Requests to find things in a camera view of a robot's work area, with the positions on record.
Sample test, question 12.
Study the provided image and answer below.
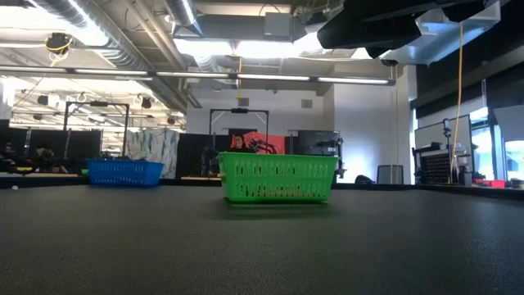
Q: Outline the green plastic basket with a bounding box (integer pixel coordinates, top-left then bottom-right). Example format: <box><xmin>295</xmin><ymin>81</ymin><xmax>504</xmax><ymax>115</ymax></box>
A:
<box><xmin>216</xmin><ymin>151</ymin><xmax>340</xmax><ymax>205</ymax></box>

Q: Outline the red partition panel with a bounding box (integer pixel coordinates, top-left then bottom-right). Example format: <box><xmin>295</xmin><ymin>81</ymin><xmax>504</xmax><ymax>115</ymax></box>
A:
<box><xmin>230</xmin><ymin>130</ymin><xmax>287</xmax><ymax>156</ymax></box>

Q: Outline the person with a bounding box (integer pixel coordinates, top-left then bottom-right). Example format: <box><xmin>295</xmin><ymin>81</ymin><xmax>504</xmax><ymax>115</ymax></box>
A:
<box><xmin>230</xmin><ymin>134</ymin><xmax>255</xmax><ymax>155</ymax></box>
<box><xmin>32</xmin><ymin>143</ymin><xmax>58</xmax><ymax>165</ymax></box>

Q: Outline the black monitor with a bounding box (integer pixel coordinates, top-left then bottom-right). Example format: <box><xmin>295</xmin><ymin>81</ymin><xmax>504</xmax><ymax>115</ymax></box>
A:
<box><xmin>297</xmin><ymin>129</ymin><xmax>341</xmax><ymax>157</ymax></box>

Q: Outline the black partition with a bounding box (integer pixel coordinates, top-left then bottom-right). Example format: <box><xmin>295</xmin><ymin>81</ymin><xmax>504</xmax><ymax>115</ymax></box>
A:
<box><xmin>175</xmin><ymin>133</ymin><xmax>233</xmax><ymax>179</ymax></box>
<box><xmin>0</xmin><ymin>129</ymin><xmax>103</xmax><ymax>173</ymax></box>

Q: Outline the long ceiling light bar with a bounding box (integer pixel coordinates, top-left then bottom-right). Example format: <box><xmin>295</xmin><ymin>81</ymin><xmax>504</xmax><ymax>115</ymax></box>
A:
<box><xmin>0</xmin><ymin>64</ymin><xmax>397</xmax><ymax>87</ymax></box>

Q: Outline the black table mat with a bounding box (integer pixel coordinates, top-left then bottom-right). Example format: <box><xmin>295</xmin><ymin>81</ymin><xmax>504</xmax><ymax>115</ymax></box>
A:
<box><xmin>0</xmin><ymin>184</ymin><xmax>524</xmax><ymax>295</ymax></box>

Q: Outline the blue white patterned screen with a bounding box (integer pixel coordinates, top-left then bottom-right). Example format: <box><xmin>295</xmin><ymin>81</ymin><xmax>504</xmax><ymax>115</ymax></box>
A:
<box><xmin>124</xmin><ymin>128</ymin><xmax>180</xmax><ymax>179</ymax></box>

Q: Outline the grey bin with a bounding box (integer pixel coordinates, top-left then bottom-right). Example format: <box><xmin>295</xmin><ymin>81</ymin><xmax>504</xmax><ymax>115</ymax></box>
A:
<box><xmin>376</xmin><ymin>164</ymin><xmax>405</xmax><ymax>185</ymax></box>

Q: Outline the blue plastic basket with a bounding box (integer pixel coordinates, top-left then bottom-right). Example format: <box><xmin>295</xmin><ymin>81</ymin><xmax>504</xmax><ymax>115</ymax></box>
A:
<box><xmin>85</xmin><ymin>158</ymin><xmax>165</xmax><ymax>188</ymax></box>

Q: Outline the grey monitor panel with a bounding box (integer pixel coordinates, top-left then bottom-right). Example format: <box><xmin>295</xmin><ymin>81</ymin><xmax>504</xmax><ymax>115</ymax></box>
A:
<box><xmin>413</xmin><ymin>114</ymin><xmax>475</xmax><ymax>151</ymax></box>

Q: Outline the black pegboard cart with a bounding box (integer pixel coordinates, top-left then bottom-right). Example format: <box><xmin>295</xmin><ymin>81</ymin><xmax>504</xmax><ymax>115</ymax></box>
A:
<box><xmin>412</xmin><ymin>141</ymin><xmax>476</xmax><ymax>186</ymax></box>

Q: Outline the red box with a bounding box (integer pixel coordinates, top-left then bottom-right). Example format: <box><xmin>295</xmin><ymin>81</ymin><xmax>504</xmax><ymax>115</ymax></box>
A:
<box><xmin>472</xmin><ymin>178</ymin><xmax>508</xmax><ymax>189</ymax></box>

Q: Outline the black camera rig frame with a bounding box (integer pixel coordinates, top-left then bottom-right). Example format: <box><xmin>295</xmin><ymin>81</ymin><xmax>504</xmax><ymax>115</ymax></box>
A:
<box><xmin>208</xmin><ymin>107</ymin><xmax>270</xmax><ymax>156</ymax></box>
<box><xmin>63</xmin><ymin>100</ymin><xmax>131</xmax><ymax>159</ymax></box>

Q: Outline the yellow hanging cord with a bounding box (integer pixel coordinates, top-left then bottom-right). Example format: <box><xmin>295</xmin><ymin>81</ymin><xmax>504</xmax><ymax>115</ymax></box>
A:
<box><xmin>449</xmin><ymin>22</ymin><xmax>464</xmax><ymax>184</ymax></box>

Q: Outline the black cable reel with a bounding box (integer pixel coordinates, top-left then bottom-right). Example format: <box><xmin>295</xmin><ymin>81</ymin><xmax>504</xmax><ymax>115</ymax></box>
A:
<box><xmin>43</xmin><ymin>31</ymin><xmax>75</xmax><ymax>57</ymax></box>

